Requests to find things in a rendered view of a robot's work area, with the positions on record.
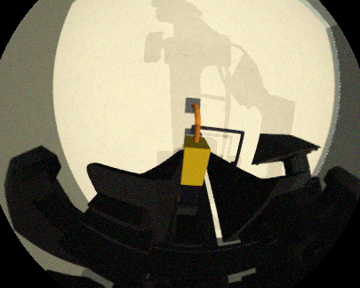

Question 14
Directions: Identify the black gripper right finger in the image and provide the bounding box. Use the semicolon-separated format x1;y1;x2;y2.
206;152;310;243

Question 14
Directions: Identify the yellow power plug with orange cord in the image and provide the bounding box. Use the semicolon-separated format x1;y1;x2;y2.
179;103;211;205

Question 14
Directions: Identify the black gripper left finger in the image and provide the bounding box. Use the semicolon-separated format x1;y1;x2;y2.
86;149;184;242

